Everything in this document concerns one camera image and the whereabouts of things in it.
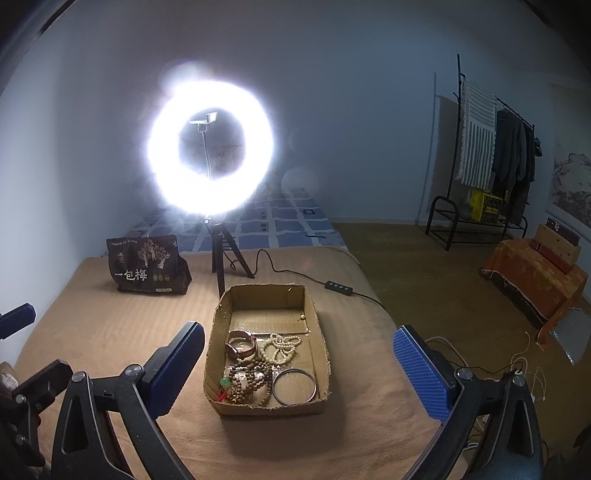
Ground ring light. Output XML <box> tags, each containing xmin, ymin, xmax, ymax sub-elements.
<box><xmin>147</xmin><ymin>65</ymin><xmax>280</xmax><ymax>217</ymax></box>

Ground dark red long box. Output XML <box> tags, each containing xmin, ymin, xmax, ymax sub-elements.
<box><xmin>530</xmin><ymin>240</ymin><xmax>573</xmax><ymax>274</ymax></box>

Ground grey plastic sheet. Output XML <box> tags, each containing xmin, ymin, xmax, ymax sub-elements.
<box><xmin>538</xmin><ymin>307</ymin><xmax>589</xmax><ymax>367</ymax></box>

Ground blue checked bed sheet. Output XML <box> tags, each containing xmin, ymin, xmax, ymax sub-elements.
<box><xmin>124</xmin><ymin>187</ymin><xmax>352</xmax><ymax>254</ymax></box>

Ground reddish-brown bangle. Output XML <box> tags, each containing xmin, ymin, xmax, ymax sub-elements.
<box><xmin>225</xmin><ymin>329</ymin><xmax>259</xmax><ymax>361</ymax></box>

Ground black snack bag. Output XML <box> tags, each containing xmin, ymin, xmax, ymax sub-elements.
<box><xmin>106</xmin><ymin>234</ymin><xmax>193</xmax><ymax>296</ymax></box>

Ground orange-covered side table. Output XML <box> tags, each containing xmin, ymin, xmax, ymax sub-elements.
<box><xmin>480</xmin><ymin>237</ymin><xmax>589</xmax><ymax>347</ymax></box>

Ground cardboard box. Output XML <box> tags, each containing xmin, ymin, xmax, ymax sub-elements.
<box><xmin>203</xmin><ymin>284</ymin><xmax>333</xmax><ymax>418</ymax></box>

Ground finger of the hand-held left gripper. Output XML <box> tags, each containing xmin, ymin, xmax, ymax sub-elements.
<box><xmin>0</xmin><ymin>303</ymin><xmax>37</xmax><ymax>341</ymax></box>
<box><xmin>11</xmin><ymin>359</ymin><xmax>75</xmax><ymax>409</ymax></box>

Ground white cable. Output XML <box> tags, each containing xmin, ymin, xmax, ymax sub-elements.
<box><xmin>425</xmin><ymin>330</ymin><xmax>548</xmax><ymax>402</ymax></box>

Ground brown wooden bead necklace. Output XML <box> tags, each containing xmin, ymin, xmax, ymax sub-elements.
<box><xmin>224</xmin><ymin>360</ymin><xmax>275</xmax><ymax>407</ymax></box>

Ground black power cable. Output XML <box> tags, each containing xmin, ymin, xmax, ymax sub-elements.
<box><xmin>252</xmin><ymin>248</ymin><xmax>384</xmax><ymax>308</ymax></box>

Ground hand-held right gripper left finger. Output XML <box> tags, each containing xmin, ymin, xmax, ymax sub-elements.
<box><xmin>50</xmin><ymin>320</ymin><xmax>206</xmax><ymax>480</ymax></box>

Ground silver bangle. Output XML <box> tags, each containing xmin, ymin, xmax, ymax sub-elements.
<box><xmin>271</xmin><ymin>368</ymin><xmax>319</xmax><ymax>407</ymax></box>

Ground striped white towel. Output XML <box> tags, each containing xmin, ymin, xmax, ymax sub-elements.
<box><xmin>454</xmin><ymin>78</ymin><xmax>498</xmax><ymax>185</ymax></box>

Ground wooden box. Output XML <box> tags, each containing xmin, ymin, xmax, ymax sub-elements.
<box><xmin>534</xmin><ymin>219</ymin><xmax>583</xmax><ymax>268</ymax></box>

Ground black tripod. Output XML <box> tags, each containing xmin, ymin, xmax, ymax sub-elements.
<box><xmin>201</xmin><ymin>215</ymin><xmax>256</xmax><ymax>298</ymax></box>

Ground dark hanging clothes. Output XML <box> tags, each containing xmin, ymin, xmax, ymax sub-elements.
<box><xmin>490</xmin><ymin>108</ymin><xmax>542</xmax><ymax>217</ymax></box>

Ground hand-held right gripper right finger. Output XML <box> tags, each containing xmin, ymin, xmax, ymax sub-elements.
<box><xmin>392</xmin><ymin>324</ymin><xmax>546</xmax><ymax>480</ymax></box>

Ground yellow box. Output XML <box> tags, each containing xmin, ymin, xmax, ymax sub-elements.
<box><xmin>467</xmin><ymin>188</ymin><xmax>504</xmax><ymax>224</ymax></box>

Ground black metal clothes rack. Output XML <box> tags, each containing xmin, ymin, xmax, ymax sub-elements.
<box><xmin>425</xmin><ymin>54</ymin><xmax>542</xmax><ymax>252</ymax></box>

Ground white pearl bracelet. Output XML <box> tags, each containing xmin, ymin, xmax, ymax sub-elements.
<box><xmin>259</xmin><ymin>333</ymin><xmax>303</xmax><ymax>365</ymax></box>

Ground wall picture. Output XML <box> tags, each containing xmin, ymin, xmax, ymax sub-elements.
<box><xmin>545</xmin><ymin>83</ymin><xmax>591</xmax><ymax>236</ymax></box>

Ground thin chain with pearl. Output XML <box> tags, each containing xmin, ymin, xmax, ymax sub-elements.
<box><xmin>252</xmin><ymin>314</ymin><xmax>311</xmax><ymax>337</ymax></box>

